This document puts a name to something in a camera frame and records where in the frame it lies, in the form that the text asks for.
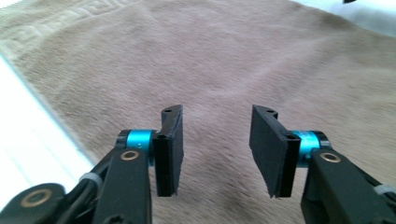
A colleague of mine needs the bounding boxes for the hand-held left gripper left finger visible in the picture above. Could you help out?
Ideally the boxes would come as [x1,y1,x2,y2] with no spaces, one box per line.
[151,104,185,198]

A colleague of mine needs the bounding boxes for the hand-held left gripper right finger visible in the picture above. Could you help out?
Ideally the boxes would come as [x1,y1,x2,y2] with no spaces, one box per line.
[248,104,302,199]

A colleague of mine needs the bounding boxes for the beige towel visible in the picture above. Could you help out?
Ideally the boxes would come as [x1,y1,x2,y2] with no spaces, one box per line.
[0,0,396,224]

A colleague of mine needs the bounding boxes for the white grid mat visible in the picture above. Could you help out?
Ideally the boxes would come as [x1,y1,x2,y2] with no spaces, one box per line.
[0,0,396,216]

